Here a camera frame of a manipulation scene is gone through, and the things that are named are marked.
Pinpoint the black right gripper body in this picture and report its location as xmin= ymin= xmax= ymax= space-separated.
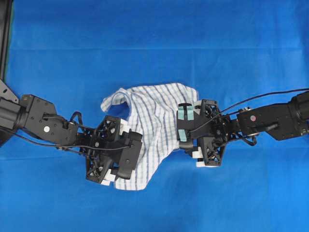
xmin=192 ymin=100 xmax=236 ymax=167

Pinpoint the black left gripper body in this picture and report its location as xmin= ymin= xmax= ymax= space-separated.
xmin=80 ymin=116 xmax=130 ymax=186

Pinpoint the white blue striped towel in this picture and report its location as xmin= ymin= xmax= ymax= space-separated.
xmin=100 ymin=83 xmax=198 ymax=190

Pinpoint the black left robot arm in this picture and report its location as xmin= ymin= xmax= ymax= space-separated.
xmin=0 ymin=82 xmax=142 ymax=185

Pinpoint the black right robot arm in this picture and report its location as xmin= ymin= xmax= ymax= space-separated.
xmin=190 ymin=92 xmax=309 ymax=167

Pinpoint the blue table cloth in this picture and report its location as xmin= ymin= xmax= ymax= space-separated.
xmin=0 ymin=0 xmax=309 ymax=232

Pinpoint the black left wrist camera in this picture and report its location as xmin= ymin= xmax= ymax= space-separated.
xmin=117 ymin=130 xmax=142 ymax=179

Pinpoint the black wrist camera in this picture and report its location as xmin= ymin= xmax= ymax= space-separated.
xmin=117 ymin=130 xmax=142 ymax=179
xmin=177 ymin=103 xmax=200 ymax=156

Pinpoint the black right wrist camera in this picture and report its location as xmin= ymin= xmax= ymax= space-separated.
xmin=177 ymin=103 xmax=200 ymax=156

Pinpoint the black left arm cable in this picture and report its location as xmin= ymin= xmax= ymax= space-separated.
xmin=0 ymin=111 xmax=135 ymax=155

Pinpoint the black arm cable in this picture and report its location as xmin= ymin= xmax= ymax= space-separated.
xmin=190 ymin=88 xmax=309 ymax=147
xmin=0 ymin=111 xmax=135 ymax=155

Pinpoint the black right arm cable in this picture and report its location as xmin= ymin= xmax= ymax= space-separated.
xmin=190 ymin=88 xmax=309 ymax=147

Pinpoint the black frame post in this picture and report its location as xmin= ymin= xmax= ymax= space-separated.
xmin=0 ymin=0 xmax=14 ymax=81

